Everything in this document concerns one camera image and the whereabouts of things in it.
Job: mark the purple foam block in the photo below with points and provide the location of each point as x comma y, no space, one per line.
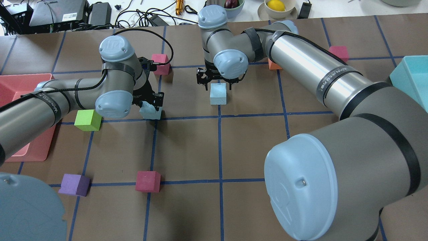
75,185

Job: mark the green foam block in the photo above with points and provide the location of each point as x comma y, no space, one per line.
88,120

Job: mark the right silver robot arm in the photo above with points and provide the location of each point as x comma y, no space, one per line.
330,184

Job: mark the bowl with red fruit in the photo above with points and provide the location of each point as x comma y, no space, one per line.
232,7

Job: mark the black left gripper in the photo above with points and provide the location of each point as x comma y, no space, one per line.
147,94

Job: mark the orange handled tool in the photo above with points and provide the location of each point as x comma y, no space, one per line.
179,7

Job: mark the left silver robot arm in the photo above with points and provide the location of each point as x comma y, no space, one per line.
123,83

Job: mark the pink foam block right side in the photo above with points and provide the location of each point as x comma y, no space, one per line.
341,52

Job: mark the black electronics box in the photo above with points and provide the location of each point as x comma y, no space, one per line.
59,13

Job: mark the pink foam block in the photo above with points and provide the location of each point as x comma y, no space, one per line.
341,52
162,69
148,181

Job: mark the bowl with yellow lemon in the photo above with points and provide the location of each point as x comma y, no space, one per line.
277,10

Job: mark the pink plastic tray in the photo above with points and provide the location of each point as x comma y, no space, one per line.
36,147

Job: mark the pink foam block far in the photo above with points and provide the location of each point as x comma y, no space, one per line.
162,69

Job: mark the light blue plastic tray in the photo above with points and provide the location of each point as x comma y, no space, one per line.
411,77

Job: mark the orange foam block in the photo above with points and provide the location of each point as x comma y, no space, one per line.
273,66

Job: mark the light blue foam block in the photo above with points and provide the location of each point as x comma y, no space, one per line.
218,94
148,111

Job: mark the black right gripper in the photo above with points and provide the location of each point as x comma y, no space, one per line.
203,75

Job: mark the pink foam block near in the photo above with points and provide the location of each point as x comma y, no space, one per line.
148,181

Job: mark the black power adapter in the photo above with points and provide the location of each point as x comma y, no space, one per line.
100,13

